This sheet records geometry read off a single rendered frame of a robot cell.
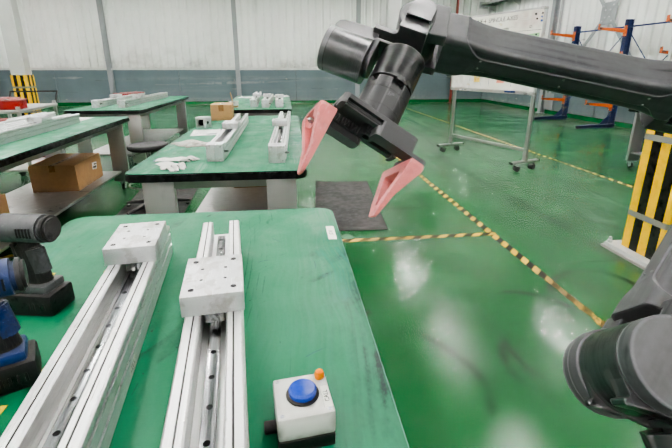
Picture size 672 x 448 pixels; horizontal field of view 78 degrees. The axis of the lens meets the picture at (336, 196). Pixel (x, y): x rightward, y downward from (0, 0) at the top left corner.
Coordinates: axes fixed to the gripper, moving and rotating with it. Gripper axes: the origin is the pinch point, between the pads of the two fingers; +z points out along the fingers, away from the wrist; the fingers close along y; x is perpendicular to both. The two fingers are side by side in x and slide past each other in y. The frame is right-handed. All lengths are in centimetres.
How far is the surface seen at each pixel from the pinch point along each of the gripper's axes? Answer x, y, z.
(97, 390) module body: -26.3, 11.3, 33.9
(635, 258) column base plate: -149, -249, -124
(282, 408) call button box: -17.5, -11.1, 25.5
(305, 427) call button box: -15.9, -14.7, 26.2
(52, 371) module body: -33, 18, 35
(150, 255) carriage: -62, 17, 15
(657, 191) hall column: -129, -229, -162
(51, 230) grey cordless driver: -59, 36, 19
